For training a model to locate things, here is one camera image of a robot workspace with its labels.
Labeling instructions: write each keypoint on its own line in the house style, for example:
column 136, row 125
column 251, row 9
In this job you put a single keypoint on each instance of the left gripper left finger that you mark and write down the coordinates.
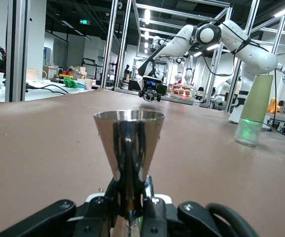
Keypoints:
column 90, row 219

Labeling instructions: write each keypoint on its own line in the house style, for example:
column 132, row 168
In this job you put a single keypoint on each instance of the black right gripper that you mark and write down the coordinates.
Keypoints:
column 160, row 90

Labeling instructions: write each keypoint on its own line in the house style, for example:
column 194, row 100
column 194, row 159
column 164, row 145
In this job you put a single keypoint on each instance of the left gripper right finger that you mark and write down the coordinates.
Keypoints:
column 162, row 219

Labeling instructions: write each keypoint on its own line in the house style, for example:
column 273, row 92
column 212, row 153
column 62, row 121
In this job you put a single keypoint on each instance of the steel double cone jigger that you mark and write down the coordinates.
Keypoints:
column 130, row 138

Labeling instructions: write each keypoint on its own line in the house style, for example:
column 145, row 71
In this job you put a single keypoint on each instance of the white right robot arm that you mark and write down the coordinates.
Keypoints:
column 256, row 56

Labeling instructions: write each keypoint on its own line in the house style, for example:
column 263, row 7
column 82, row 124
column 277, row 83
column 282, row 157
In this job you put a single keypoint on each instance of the plain paper cup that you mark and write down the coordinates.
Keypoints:
column 88, row 84

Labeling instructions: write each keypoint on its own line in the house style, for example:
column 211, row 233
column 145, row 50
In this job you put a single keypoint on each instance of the paper cup with blue print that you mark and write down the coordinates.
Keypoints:
column 81, row 84

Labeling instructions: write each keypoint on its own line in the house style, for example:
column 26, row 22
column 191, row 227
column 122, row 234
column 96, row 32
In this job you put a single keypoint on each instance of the low black box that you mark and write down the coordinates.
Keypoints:
column 134, row 85

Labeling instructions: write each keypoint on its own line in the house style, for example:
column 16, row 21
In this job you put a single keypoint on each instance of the tray of bread rolls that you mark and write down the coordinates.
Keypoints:
column 179, row 90

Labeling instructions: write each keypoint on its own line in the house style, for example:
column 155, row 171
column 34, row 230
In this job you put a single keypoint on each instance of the green cloth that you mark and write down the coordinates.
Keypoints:
column 70, row 84

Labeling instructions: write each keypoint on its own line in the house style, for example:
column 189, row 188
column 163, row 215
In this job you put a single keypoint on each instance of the yellow and red toy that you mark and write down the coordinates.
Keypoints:
column 65, row 76

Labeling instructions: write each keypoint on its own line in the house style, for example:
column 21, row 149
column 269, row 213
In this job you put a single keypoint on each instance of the brown table mat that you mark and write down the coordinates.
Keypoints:
column 33, row 148

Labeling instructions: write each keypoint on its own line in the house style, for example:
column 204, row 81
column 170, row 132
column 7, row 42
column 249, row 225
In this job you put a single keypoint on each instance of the green exit sign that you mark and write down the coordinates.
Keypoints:
column 85, row 22

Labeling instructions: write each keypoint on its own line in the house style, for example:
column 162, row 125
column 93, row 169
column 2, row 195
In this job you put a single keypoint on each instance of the green bottle with clear base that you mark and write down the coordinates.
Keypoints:
column 258, row 98

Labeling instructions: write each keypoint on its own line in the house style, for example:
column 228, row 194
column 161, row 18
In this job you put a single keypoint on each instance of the yellow plush toy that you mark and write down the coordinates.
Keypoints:
column 273, row 106

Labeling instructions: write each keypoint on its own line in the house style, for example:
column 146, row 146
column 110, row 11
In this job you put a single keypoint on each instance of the slanted aluminium frame post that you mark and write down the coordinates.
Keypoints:
column 253, row 14

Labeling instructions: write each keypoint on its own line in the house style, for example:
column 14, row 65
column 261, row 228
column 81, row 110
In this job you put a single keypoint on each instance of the wide aluminium frame post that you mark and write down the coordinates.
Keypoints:
column 17, row 49

